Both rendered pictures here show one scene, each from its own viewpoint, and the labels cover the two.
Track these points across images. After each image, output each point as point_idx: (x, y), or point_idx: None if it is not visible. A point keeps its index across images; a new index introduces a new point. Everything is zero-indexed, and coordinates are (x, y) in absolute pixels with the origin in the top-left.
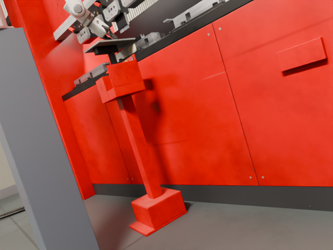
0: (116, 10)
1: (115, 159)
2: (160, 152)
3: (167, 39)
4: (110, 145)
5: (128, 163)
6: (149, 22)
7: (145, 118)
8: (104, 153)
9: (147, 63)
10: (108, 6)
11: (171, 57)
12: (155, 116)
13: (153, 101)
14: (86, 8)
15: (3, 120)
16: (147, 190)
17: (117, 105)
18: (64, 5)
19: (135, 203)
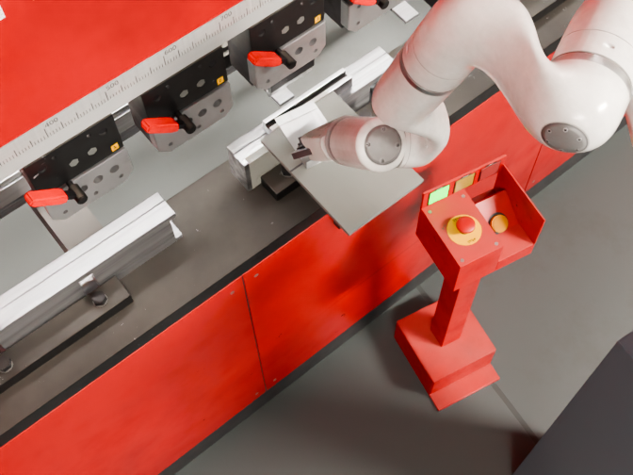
0: (318, 49)
1: (227, 393)
2: (382, 273)
3: None
4: (221, 380)
5: (273, 365)
6: None
7: (376, 244)
8: (186, 415)
9: None
10: (290, 45)
11: (495, 107)
12: (404, 224)
13: (413, 202)
14: (158, 80)
15: None
16: (450, 337)
17: (298, 277)
18: (398, 162)
19: (448, 371)
